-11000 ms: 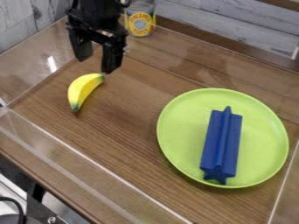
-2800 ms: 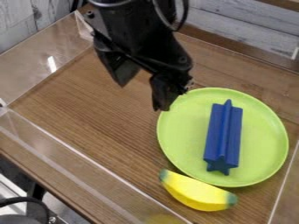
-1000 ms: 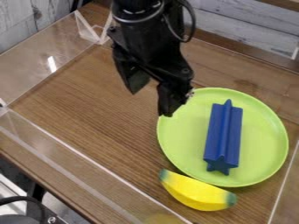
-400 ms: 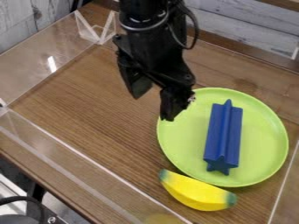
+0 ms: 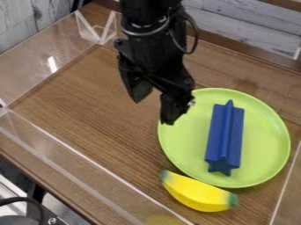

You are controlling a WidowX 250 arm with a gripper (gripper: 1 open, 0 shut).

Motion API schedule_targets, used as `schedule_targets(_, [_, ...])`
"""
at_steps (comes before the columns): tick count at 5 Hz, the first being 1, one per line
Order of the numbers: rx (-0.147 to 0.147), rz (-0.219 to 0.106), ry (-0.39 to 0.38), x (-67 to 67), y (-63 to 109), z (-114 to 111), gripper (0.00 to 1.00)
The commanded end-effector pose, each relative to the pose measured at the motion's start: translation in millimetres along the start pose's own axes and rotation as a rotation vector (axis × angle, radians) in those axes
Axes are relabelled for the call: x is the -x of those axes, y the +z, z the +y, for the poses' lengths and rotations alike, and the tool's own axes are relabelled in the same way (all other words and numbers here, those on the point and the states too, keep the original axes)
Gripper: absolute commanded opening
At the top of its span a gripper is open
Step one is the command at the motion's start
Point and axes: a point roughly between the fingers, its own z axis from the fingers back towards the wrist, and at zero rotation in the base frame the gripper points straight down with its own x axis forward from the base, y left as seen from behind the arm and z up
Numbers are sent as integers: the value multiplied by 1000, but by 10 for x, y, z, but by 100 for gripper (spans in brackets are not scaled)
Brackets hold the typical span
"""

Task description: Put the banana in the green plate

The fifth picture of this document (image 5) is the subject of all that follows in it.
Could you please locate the blue star-shaped block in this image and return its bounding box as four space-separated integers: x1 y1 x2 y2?
205 99 245 176

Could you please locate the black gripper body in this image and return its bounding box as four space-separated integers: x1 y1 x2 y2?
114 29 194 92

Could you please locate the clear acrylic tray enclosure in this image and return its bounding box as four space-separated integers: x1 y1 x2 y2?
0 9 301 225

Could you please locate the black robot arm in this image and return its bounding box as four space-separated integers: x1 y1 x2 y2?
114 0 197 125

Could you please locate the yellow toy banana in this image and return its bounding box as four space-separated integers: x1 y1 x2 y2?
161 170 239 212

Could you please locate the black cable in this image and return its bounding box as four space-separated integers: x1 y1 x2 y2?
0 196 46 225

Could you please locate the black metal bracket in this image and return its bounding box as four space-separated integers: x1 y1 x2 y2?
26 184 69 225

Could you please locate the green round plate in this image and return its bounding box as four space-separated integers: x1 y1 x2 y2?
158 88 291 188

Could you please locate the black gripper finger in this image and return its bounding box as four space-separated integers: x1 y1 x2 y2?
161 90 196 125
120 62 153 103

